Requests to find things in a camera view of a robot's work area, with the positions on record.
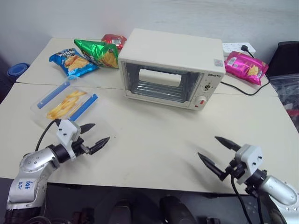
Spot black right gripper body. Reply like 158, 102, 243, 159
223, 158, 246, 181

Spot white power strip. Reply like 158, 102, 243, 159
221, 42, 256, 57

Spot pink chips bag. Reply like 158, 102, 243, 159
224, 51, 270, 86

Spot black chair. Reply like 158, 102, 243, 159
266, 41, 299, 77

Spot black power cable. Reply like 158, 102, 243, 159
220, 44, 271, 96

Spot clear container with fries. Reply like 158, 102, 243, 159
30, 75, 119, 140

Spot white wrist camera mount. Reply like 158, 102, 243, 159
55, 119, 82, 162
235, 144, 263, 185

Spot clear plastic bag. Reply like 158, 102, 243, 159
268, 74, 299, 134

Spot blue chips bag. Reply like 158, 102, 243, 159
49, 48, 99, 78

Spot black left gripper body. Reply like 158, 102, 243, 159
71, 137, 92, 156

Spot yellow french fries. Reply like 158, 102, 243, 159
46, 90, 88, 120

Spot red chips bag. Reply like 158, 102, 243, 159
101, 34, 127, 53

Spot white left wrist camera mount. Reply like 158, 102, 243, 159
55, 119, 82, 162

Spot blue round object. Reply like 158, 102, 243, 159
7, 62, 30, 77

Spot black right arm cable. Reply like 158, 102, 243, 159
230, 175, 250, 224

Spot blue container clip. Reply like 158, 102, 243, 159
69, 93, 99, 122
37, 82, 72, 109

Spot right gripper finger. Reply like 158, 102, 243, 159
197, 152, 227, 182
214, 136, 242, 152

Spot cream toaster oven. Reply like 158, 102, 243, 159
118, 28, 227, 112

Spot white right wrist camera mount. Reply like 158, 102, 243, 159
235, 144, 263, 185

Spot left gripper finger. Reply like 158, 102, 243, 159
80, 123, 96, 135
88, 136, 111, 155

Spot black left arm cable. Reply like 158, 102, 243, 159
35, 119, 62, 152

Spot glass oven door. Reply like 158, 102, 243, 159
123, 61, 204, 105

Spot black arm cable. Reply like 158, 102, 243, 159
230, 175, 250, 224
35, 119, 62, 152

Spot green chips bag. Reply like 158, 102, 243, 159
73, 38, 120, 69

